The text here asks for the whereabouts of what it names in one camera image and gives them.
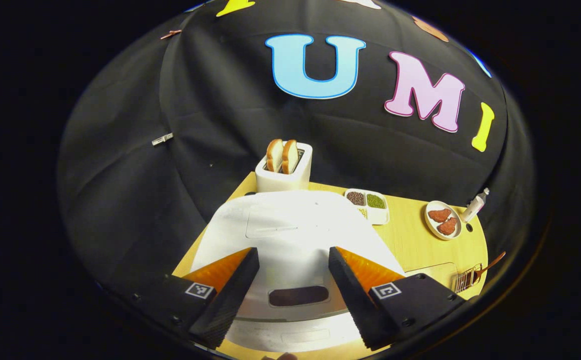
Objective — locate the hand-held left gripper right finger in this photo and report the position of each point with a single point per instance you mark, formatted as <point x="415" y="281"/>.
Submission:
<point x="353" y="295"/>

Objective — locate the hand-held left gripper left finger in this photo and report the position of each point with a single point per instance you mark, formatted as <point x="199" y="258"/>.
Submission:
<point x="228" y="300"/>

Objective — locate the white rice cooker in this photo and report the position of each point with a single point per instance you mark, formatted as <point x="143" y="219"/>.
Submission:
<point x="295" y="225"/>

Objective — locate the white divided dish of beans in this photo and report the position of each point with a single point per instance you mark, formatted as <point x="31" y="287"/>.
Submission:
<point x="378" y="215"/>

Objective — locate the white round plate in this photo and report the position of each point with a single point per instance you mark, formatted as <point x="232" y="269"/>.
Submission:
<point x="431" y="225"/>

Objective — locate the red meat piece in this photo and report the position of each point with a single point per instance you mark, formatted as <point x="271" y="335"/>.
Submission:
<point x="447" y="226"/>
<point x="439" y="215"/>

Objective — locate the white toaster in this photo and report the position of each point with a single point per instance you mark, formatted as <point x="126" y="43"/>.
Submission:
<point x="283" y="182"/>

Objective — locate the clear plastic bottle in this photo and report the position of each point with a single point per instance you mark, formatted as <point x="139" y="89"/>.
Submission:
<point x="473" y="206"/>

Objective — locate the toast bread slice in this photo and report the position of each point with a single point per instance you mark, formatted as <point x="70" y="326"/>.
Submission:
<point x="273" y="156"/>
<point x="290" y="157"/>

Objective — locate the white clip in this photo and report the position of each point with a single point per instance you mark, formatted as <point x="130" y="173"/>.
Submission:
<point x="162" y="139"/>

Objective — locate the black backdrop cloth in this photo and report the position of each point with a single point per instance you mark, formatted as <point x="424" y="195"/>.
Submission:
<point x="195" y="125"/>

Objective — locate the wooden clothes peg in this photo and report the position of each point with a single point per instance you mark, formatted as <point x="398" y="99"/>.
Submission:
<point x="170" y="34"/>

